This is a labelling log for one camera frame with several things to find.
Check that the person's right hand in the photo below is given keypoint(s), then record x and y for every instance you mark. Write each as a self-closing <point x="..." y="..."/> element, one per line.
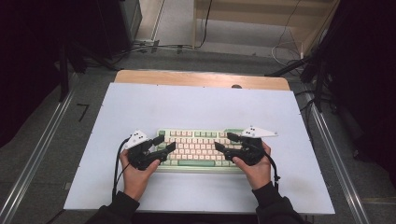
<point x="257" y="175"/>

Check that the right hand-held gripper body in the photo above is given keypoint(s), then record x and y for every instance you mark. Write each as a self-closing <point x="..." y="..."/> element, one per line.
<point x="250" y="152"/>

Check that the dark round table grommet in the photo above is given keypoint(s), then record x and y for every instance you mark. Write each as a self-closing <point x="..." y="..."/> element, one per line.
<point x="236" y="86"/>

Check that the green and pink keyboard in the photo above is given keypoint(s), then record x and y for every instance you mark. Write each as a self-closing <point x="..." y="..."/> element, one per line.
<point x="196" y="149"/>

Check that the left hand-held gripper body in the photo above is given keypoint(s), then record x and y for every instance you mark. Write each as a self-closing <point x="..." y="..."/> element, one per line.
<point x="141" y="154"/>

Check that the black metal stand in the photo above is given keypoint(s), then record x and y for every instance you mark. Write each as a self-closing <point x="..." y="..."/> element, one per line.
<point x="63" y="71"/>
<point x="317" y="74"/>

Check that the dark curtain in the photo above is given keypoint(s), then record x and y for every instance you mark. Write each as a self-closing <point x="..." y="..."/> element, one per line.
<point x="367" y="77"/>
<point x="25" y="62"/>

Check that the light wooden shelf unit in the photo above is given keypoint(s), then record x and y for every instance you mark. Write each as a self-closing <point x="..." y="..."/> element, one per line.
<point x="249" y="18"/>

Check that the black cabinet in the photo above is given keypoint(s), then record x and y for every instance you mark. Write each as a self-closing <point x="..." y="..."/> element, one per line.
<point x="120" y="25"/>

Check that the person's left hand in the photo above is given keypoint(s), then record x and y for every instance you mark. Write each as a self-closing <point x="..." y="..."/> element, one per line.
<point x="137" y="182"/>

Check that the white table cover board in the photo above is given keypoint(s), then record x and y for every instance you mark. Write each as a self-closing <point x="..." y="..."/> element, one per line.
<point x="202" y="105"/>

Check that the metal floor rail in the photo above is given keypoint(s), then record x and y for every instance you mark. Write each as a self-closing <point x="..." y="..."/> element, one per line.
<point x="339" y="155"/>
<point x="34" y="149"/>

